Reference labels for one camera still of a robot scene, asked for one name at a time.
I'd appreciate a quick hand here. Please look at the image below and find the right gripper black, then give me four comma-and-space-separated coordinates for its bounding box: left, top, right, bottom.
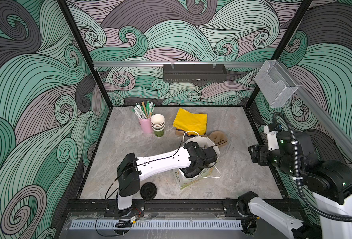
246, 142, 297, 178

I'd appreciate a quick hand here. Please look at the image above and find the white paper gift bag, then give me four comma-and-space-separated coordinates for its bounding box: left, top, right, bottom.
173, 135, 221, 189

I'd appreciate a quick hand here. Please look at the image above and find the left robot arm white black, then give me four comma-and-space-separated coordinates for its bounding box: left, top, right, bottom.
116, 141, 219, 211

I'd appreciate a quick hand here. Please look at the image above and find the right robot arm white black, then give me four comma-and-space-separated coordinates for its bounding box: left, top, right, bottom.
237, 112, 352, 239

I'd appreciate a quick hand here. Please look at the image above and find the brown pulp cup carrier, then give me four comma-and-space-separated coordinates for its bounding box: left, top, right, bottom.
208, 131, 228, 147

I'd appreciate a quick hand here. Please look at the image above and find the yellow napkin stack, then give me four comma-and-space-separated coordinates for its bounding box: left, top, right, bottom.
173, 108, 208, 135

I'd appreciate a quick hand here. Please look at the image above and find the stack of green paper cups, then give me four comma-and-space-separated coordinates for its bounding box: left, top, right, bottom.
151, 114, 165, 137

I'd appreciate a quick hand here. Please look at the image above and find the stack of black cup lids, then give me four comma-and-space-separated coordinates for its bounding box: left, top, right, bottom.
140, 182, 157, 201

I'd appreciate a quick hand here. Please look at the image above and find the pink holder with straws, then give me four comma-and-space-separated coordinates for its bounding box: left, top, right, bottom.
132, 101, 156, 133

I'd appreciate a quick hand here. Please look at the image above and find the clear acrylic wall holder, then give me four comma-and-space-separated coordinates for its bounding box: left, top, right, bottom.
255, 60, 298, 108

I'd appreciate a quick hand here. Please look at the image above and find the black wall tray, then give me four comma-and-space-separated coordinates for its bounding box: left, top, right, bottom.
163, 63, 228, 83

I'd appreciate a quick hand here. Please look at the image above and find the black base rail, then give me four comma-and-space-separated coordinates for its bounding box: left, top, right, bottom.
65, 198, 299, 217

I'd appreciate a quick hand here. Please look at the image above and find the white slotted cable duct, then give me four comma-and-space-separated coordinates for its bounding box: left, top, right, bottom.
69, 220, 243, 231

